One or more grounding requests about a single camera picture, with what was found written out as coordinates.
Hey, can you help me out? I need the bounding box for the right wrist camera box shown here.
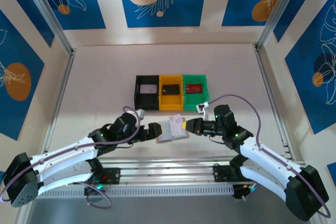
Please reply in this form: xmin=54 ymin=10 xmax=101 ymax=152
xmin=196 ymin=102 xmax=210 ymax=120

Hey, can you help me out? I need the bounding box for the aluminium mounting rail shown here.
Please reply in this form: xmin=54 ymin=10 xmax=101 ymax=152
xmin=22 ymin=157 xmax=312 ymax=189

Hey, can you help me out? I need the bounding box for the small black controller board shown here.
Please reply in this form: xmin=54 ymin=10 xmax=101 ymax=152
xmin=83 ymin=184 xmax=106 ymax=196
xmin=232 ymin=183 xmax=257 ymax=200

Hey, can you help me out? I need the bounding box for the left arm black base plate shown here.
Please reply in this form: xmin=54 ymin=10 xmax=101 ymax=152
xmin=86 ymin=167 xmax=121 ymax=185

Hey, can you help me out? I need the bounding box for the yellow plastic bin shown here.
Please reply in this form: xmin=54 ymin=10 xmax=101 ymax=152
xmin=158 ymin=74 xmax=184 ymax=111

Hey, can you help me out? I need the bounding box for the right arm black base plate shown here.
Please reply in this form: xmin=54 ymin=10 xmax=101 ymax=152
xmin=212 ymin=165 xmax=262 ymax=183

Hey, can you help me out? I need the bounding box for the white slotted cable duct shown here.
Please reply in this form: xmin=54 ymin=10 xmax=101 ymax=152
xmin=34 ymin=185 xmax=234 ymax=199

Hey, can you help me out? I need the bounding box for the plain white card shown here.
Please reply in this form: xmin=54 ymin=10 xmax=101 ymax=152
xmin=140 ymin=84 xmax=158 ymax=95

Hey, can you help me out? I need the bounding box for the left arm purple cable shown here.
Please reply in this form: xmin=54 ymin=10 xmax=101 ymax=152
xmin=0 ymin=106 xmax=141 ymax=209

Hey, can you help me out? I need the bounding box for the aluminium table side rail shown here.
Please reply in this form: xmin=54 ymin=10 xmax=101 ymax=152
xmin=254 ymin=45 xmax=295 ymax=161
xmin=38 ymin=47 xmax=77 ymax=167

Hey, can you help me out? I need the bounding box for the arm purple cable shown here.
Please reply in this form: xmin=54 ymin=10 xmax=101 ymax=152
xmin=0 ymin=106 xmax=141 ymax=209
xmin=207 ymin=94 xmax=331 ymax=218

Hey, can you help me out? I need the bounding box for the green plastic bin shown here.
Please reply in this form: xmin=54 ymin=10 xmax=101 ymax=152
xmin=182 ymin=73 xmax=210 ymax=111

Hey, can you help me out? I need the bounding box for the black card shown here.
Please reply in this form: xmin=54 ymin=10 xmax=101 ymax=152
xmin=161 ymin=84 xmax=180 ymax=95

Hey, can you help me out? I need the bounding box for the aluminium frame post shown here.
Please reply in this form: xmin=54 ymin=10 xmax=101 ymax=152
xmin=18 ymin=0 xmax=77 ymax=56
xmin=254 ymin=0 xmax=305 ymax=50

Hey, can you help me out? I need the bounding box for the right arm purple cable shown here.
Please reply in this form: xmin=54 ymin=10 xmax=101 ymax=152
xmin=207 ymin=94 xmax=331 ymax=218

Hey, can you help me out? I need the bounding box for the grey glossy panel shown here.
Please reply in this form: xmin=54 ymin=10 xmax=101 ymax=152
xmin=26 ymin=197 xmax=305 ymax=224

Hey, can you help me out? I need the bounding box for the black plastic bin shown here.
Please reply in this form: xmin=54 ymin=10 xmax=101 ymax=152
xmin=134 ymin=74 xmax=160 ymax=111

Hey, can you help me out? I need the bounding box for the dark red card gold print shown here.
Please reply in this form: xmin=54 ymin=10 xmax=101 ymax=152
xmin=185 ymin=83 xmax=204 ymax=94

